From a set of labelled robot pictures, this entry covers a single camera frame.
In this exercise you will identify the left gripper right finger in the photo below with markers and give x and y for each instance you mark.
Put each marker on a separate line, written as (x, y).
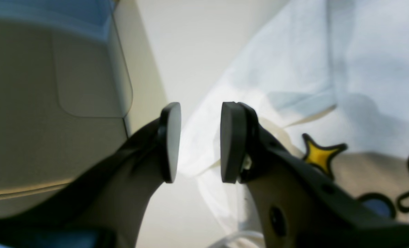
(298, 207)

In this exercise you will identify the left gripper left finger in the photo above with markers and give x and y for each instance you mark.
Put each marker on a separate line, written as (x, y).
(105, 206)

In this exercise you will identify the white printed t-shirt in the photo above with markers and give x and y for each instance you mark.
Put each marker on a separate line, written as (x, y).
(329, 79)

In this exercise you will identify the grey front tray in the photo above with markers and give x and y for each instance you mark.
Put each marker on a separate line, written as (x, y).
(77, 77)

